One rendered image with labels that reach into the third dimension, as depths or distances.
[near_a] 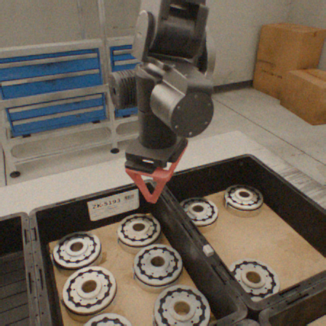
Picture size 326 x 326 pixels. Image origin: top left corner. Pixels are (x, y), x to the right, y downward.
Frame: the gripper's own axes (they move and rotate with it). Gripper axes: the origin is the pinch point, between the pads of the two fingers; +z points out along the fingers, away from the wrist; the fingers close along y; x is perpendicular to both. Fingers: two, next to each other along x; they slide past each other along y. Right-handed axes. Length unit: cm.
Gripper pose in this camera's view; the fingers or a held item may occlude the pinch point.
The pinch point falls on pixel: (158, 186)
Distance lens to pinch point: 51.7
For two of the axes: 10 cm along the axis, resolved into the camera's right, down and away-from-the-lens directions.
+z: 0.0, 8.2, 5.7
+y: 3.6, -5.3, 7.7
